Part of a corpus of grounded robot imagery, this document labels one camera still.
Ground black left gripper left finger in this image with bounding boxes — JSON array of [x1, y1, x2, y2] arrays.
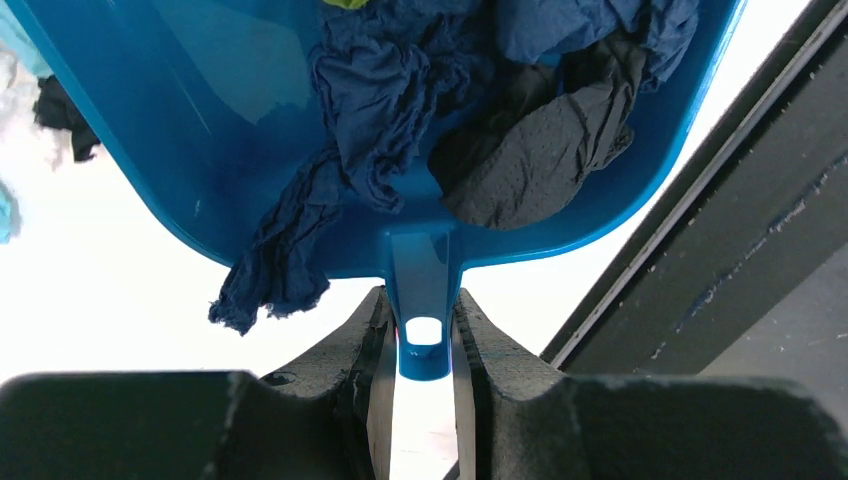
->
[[1, 287, 396, 479]]

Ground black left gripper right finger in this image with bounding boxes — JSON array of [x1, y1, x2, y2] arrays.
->
[[452, 291, 847, 479]]

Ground blue plastic dustpan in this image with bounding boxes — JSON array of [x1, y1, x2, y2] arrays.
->
[[5, 0, 747, 382]]

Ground small black paper scrap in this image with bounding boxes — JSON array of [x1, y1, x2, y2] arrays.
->
[[33, 75, 101, 163]]

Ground white paper scrap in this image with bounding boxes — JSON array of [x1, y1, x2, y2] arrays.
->
[[1, 46, 73, 171]]

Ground green paper scrap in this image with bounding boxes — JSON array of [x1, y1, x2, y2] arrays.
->
[[324, 0, 369, 10]]

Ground black table edge rail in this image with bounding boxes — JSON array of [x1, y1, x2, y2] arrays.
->
[[542, 1, 847, 375]]

